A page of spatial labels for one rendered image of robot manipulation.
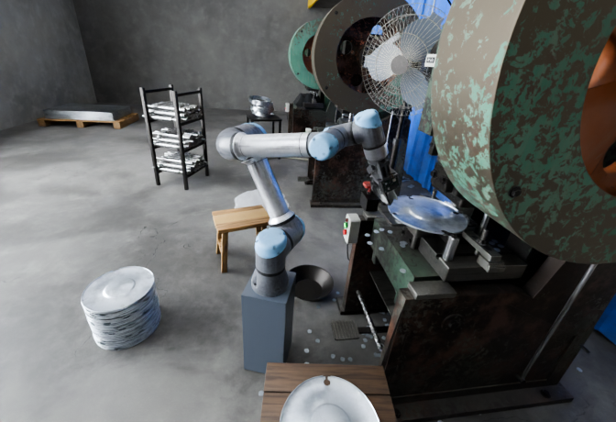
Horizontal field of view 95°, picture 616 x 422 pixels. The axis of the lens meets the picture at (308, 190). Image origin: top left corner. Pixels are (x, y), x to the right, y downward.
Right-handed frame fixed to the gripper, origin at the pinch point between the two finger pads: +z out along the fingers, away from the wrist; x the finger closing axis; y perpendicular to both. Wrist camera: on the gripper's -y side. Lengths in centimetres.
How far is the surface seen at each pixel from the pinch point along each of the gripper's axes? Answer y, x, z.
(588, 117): 41, 31, -29
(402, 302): 25.6, -11.7, 20.6
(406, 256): 9.0, -1.5, 20.0
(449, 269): 23.3, 6.7, 17.8
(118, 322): -15, -127, 14
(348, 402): 39, -40, 35
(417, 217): 4.2, 7.7, 9.1
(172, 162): -206, -143, -1
